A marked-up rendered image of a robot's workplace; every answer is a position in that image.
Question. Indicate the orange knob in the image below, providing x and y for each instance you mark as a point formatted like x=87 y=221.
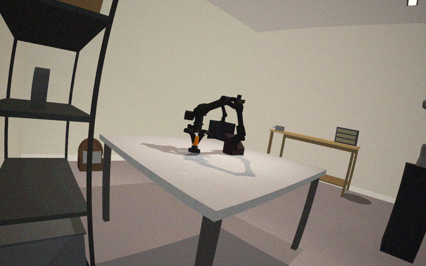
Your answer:
x=196 y=141

